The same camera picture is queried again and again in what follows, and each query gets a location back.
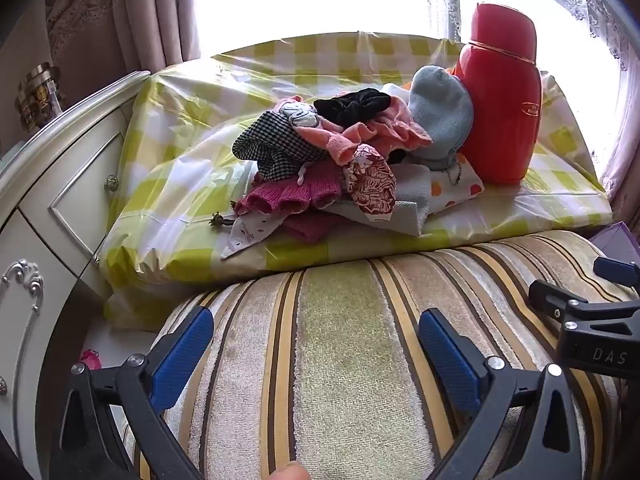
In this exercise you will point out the light pink frilled cloth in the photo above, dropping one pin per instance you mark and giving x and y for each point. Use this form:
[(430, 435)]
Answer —
[(400, 125)]

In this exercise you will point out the magenta fuzzy cloth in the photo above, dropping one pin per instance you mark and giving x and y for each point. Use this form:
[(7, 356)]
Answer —
[(312, 227)]

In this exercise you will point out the person's left hand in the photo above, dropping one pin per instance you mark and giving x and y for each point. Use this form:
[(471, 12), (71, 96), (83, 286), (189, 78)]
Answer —
[(289, 474)]

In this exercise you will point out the pale grey cloth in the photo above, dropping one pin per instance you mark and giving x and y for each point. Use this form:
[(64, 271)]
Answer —
[(299, 115)]

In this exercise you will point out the red white patterned cloth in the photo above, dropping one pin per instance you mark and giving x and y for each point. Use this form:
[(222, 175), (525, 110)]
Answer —
[(372, 185)]

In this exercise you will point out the black velvet scrunchie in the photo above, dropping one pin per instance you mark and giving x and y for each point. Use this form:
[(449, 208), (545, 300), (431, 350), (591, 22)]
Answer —
[(350, 107)]

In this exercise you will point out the white ornate dresser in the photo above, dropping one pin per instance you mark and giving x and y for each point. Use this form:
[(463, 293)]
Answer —
[(60, 200)]

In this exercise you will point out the grey terry towel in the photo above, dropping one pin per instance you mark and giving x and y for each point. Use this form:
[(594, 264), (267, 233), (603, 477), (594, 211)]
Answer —
[(415, 185)]

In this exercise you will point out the yellow checked plastic tablecloth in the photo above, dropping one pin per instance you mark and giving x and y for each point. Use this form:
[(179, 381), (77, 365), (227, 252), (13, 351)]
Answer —
[(190, 110)]

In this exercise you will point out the beige patterned curtain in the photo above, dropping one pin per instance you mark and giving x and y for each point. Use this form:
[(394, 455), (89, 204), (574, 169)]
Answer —
[(140, 10)]

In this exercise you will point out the red thermos flask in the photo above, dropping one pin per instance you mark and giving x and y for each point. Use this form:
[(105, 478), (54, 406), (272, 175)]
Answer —
[(500, 110)]

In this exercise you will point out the magenta frilled knitted cloth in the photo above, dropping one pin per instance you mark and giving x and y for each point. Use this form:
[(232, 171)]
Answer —
[(300, 192)]

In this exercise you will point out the white orange-print cloth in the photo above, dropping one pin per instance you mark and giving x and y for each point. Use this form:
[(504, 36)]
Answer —
[(462, 187)]

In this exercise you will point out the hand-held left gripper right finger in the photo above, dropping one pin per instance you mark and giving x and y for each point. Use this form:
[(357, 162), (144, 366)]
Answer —
[(447, 355)]

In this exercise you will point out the salmon pink fleece cloth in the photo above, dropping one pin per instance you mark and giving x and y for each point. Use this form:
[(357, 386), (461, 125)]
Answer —
[(340, 145)]

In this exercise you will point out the striped plush cushion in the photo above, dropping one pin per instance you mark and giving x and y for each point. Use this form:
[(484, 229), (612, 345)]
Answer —
[(325, 360)]

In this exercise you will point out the purple cardboard box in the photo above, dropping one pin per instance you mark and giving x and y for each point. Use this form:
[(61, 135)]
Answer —
[(617, 240)]

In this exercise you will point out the pink plastic object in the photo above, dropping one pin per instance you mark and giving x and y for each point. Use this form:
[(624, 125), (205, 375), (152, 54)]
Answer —
[(91, 360)]

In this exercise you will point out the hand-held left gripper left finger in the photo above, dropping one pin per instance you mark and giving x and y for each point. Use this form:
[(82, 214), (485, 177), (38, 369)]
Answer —
[(182, 355)]

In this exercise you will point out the mauve patterned curtain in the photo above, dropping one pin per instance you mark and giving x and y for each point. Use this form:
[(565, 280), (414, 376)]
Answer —
[(620, 175)]

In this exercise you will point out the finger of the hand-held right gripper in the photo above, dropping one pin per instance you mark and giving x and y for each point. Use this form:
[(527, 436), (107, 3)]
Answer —
[(555, 300), (616, 269)]

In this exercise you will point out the grey-blue knit hat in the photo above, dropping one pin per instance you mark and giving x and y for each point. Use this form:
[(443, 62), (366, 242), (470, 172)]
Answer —
[(440, 110)]

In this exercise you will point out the glass jar with metal lid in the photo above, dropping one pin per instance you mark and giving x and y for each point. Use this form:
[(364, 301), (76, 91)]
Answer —
[(37, 100)]

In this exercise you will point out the black white houndstooth cloth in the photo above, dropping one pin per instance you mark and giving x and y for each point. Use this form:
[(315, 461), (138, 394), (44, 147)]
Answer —
[(280, 145)]

